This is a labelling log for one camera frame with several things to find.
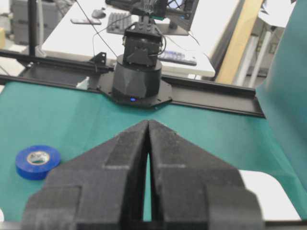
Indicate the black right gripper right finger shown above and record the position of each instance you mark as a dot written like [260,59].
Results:
[195,190]

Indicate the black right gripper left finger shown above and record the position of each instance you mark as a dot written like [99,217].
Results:
[101,189]

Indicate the blue tape roll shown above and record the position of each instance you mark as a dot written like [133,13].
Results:
[35,162]

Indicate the black keyboard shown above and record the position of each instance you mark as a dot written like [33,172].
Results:
[118,22]

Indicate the black computer mouse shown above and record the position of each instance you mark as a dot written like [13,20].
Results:
[98,14]

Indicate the black monitor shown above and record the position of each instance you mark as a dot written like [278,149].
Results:
[178,24]

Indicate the black vertical pole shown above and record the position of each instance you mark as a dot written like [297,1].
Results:
[33,48]

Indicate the black aluminium frame rail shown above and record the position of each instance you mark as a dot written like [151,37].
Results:
[64,73]

